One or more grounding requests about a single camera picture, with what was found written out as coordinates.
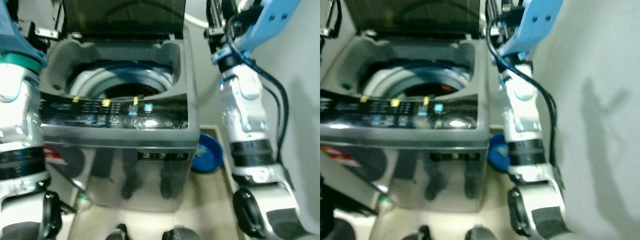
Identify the dark tinted washer lid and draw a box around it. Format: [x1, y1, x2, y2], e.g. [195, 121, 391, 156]
[324, 0, 482, 39]
[54, 0, 187, 39]

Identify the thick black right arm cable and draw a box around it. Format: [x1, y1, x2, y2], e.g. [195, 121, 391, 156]
[224, 12, 291, 163]
[485, 10, 560, 171]

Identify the pale blue right wrist camera mount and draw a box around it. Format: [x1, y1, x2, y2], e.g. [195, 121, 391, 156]
[490, 0, 565, 66]
[211, 0, 302, 66]

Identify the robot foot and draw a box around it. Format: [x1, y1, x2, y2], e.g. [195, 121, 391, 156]
[106, 223, 131, 240]
[465, 226, 498, 240]
[402, 225, 432, 240]
[161, 226, 201, 240]

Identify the black number label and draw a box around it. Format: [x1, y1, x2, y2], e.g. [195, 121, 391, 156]
[430, 151, 482, 162]
[137, 151, 190, 162]

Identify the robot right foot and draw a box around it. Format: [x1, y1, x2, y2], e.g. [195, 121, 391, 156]
[465, 226, 498, 240]
[161, 226, 201, 240]

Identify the blue plastic basin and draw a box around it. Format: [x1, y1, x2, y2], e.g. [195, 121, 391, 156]
[487, 132, 511, 173]
[191, 132, 224, 174]

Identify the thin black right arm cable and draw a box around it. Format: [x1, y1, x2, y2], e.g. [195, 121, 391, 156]
[260, 84, 282, 151]
[529, 81, 552, 153]

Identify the black slanted board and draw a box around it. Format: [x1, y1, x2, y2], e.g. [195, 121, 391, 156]
[330, 182, 381, 217]
[50, 197, 77, 215]

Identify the red and white sticker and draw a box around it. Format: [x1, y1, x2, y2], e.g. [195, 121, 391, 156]
[320, 145, 361, 168]
[44, 146, 69, 166]

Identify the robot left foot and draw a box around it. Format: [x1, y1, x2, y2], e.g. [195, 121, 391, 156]
[106, 223, 131, 240]
[402, 225, 432, 240]

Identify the silver top-load washing machine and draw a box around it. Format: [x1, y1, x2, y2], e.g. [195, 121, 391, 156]
[320, 25, 491, 213]
[39, 25, 202, 214]

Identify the black washer control panel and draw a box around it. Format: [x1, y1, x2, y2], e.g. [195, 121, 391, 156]
[39, 91, 190, 131]
[320, 92, 480, 132]

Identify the steel washer drum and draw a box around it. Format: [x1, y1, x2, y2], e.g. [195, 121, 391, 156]
[67, 62, 176, 101]
[362, 62, 463, 99]

